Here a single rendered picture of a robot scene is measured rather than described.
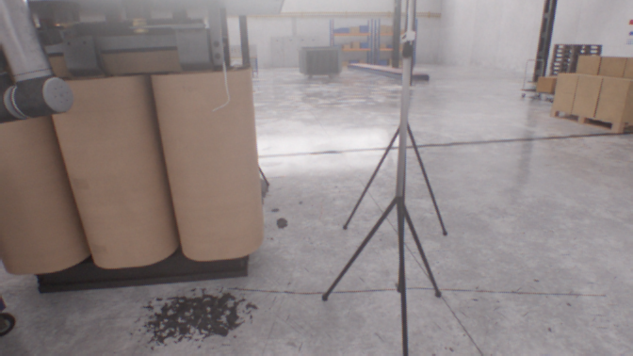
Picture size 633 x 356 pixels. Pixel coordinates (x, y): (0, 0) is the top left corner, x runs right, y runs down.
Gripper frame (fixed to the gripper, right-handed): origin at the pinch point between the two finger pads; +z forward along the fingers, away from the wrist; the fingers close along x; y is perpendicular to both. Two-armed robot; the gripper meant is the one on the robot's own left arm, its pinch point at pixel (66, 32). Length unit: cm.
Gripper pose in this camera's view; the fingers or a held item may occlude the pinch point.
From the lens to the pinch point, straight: 155.4
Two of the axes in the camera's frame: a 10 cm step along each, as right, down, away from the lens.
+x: -9.8, -0.5, 2.0
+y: -0.6, -8.6, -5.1
